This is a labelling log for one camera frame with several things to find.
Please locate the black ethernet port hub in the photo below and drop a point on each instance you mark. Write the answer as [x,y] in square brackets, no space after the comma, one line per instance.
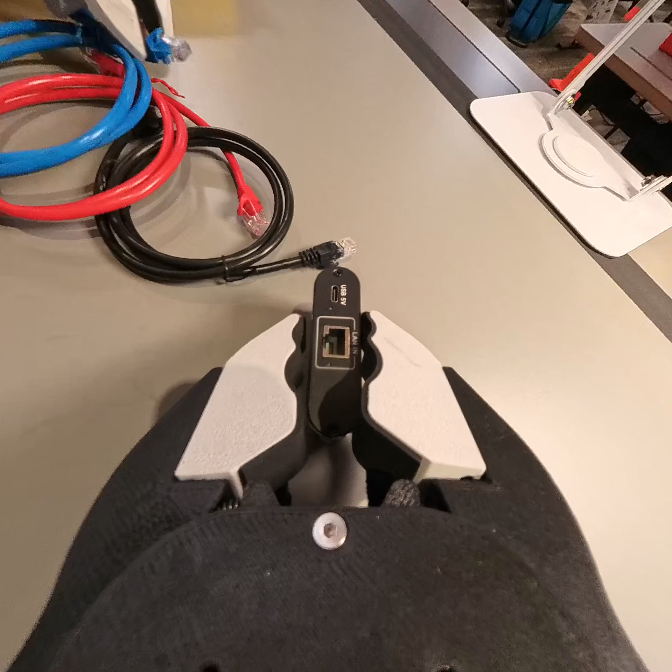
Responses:
[336,414]

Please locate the blue bag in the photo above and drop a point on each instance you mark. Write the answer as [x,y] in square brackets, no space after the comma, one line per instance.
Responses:
[535,21]

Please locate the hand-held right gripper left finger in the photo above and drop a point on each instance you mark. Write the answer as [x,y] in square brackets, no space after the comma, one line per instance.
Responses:
[241,414]

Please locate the brown wooden desk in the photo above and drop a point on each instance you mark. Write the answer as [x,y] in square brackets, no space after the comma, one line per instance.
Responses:
[630,68]

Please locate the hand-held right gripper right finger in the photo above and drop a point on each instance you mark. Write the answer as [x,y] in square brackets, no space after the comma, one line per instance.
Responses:
[420,414]

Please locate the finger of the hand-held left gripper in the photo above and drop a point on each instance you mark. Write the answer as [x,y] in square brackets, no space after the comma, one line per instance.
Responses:
[167,18]
[118,21]

